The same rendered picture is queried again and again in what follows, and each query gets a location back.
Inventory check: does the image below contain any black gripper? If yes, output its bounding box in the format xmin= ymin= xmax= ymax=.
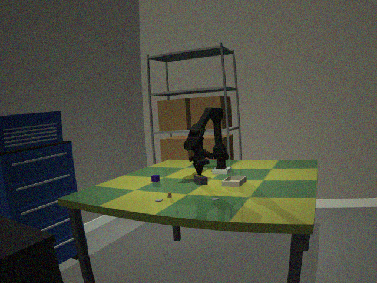
xmin=189 ymin=148 xmax=210 ymax=176

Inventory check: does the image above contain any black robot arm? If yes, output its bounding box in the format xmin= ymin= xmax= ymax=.
xmin=184 ymin=108 xmax=229 ymax=169

